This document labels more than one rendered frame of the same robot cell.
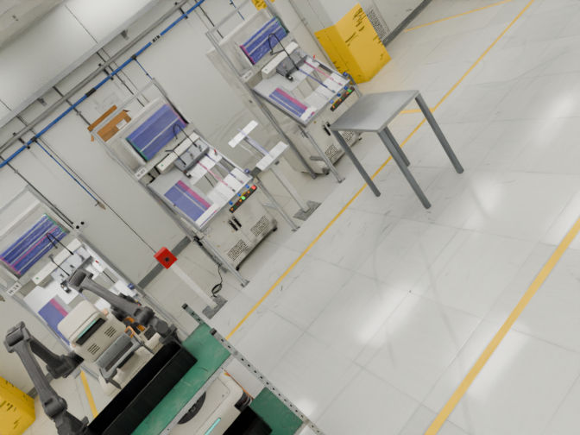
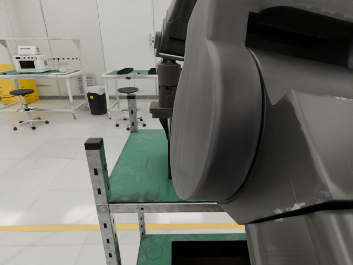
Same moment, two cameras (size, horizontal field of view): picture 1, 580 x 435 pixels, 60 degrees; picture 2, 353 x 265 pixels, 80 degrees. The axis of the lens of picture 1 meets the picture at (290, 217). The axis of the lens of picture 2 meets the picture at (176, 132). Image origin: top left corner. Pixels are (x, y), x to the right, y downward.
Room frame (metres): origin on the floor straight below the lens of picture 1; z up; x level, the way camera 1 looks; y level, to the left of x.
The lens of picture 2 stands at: (2.70, 1.00, 1.28)
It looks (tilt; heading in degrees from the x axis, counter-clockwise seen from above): 23 degrees down; 197
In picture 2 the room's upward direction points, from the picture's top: straight up
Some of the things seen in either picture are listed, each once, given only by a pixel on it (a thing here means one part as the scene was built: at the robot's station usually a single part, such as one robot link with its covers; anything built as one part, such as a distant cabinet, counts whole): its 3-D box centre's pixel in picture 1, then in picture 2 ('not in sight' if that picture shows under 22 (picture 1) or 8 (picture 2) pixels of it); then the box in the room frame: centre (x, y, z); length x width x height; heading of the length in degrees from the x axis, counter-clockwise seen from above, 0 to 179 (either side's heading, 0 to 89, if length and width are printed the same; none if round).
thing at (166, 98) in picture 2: (164, 330); (169, 98); (2.18, 0.83, 1.15); 0.10 x 0.07 x 0.07; 108
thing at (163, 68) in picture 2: not in sight; (169, 73); (2.18, 0.82, 1.21); 0.07 x 0.06 x 0.07; 25
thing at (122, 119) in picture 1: (118, 116); not in sight; (5.06, 0.66, 1.82); 0.68 x 0.30 x 0.20; 108
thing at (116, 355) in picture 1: (123, 358); not in sight; (2.55, 1.24, 0.99); 0.28 x 0.16 x 0.22; 108
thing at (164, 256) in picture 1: (187, 280); not in sight; (4.25, 1.11, 0.39); 0.24 x 0.24 x 0.78; 18
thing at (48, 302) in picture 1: (103, 312); not in sight; (4.30, 1.87, 0.66); 1.01 x 0.73 x 1.31; 18
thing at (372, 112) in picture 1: (394, 148); not in sight; (3.64, -1.02, 0.40); 0.70 x 0.45 x 0.80; 13
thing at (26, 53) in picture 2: not in sight; (31, 59); (-0.40, -2.69, 1.03); 0.44 x 0.37 x 0.46; 113
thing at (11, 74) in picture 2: not in sight; (41, 93); (-0.40, -2.63, 0.40); 1.50 x 0.75 x 0.81; 108
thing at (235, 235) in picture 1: (228, 224); not in sight; (4.91, 0.56, 0.31); 0.70 x 0.65 x 0.62; 108
